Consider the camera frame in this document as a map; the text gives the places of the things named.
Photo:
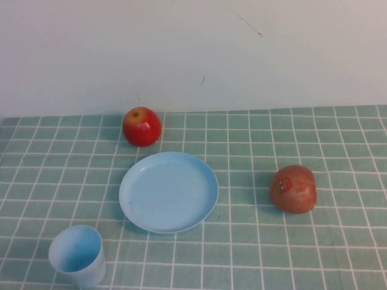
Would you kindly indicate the light blue plastic cup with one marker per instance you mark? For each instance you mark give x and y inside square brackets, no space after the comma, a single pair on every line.
[79,256]

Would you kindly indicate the light blue plastic plate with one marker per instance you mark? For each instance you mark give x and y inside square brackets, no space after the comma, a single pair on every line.
[169,193]

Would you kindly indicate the shiny red yellow apple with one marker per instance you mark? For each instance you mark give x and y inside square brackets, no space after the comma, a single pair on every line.
[142,130]

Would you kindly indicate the dull red apple with sticker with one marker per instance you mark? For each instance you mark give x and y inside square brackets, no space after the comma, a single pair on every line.
[297,193]

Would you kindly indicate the green white checked tablecloth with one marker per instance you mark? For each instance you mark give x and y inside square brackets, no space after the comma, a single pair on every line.
[272,241]

